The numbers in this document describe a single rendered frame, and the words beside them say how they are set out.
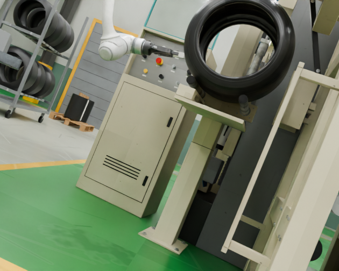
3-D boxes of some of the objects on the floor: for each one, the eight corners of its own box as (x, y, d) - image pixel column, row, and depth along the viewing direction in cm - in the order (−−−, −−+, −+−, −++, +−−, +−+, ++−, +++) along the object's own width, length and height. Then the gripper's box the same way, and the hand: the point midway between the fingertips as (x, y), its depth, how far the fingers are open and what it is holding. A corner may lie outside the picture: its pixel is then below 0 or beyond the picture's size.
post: (156, 234, 231) (308, -131, 233) (175, 243, 228) (329, -127, 229) (150, 237, 218) (311, -148, 220) (170, 247, 215) (333, -144, 217)
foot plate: (150, 227, 239) (151, 224, 239) (187, 245, 233) (189, 242, 233) (137, 234, 213) (139, 230, 213) (179, 255, 207) (180, 251, 207)
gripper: (142, 36, 198) (184, 45, 192) (149, 45, 210) (189, 53, 205) (139, 50, 197) (181, 58, 192) (146, 57, 210) (185, 66, 204)
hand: (178, 54), depth 199 cm, fingers closed
